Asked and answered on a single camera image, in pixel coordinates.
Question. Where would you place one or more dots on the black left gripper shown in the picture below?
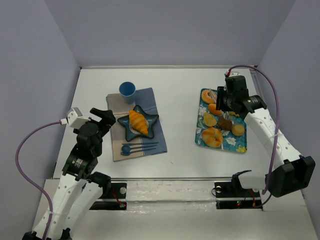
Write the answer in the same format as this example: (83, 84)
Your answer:
(105, 120)

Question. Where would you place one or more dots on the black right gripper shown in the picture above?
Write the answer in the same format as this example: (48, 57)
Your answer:
(220, 99)

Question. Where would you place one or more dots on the orange striped croissant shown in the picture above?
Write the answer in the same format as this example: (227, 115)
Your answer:
(138, 122)

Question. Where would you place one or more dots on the stainless steel tongs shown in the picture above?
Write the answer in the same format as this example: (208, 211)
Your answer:
(226, 115)

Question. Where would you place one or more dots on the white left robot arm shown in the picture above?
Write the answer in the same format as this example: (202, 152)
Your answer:
(79, 185)

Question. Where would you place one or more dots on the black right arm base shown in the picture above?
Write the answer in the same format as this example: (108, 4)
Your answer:
(231, 197)

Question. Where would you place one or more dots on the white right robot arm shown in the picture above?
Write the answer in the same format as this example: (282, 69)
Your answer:
(289, 171)

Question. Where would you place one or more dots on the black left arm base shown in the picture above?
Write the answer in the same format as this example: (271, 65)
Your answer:
(113, 199)

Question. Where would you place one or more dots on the tan speckled bread slice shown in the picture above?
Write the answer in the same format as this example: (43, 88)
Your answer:
(209, 120)

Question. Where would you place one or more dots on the brown chocolate bread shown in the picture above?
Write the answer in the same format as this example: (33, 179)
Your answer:
(225, 124)

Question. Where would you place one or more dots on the large twisted orange bread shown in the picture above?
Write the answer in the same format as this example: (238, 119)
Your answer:
(212, 137)

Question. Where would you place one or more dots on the orange sugared donut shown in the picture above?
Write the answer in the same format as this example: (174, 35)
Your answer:
(208, 96)

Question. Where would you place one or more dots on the small round orange bun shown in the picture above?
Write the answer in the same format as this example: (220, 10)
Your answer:
(212, 107)

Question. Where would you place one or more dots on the blue star-shaped dish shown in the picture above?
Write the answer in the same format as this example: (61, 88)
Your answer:
(131, 133)

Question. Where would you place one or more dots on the light blue plastic cup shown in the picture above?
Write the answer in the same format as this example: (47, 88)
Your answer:
(127, 90)

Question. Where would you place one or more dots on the blue beige striped placemat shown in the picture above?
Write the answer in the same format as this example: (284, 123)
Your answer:
(146, 99)

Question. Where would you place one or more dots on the teal floral tray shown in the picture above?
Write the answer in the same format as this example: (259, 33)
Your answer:
(231, 143)

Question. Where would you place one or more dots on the blue plastic spoon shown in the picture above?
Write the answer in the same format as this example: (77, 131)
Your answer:
(128, 148)

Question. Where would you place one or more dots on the small round tan bun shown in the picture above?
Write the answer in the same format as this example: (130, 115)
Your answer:
(238, 130)

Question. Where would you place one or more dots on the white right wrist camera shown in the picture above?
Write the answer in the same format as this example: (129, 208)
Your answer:
(230, 73)

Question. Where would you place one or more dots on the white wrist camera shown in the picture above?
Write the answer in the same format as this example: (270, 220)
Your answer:
(75, 118)
(230, 73)

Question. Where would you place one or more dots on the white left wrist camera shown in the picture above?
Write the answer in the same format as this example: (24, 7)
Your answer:
(75, 118)

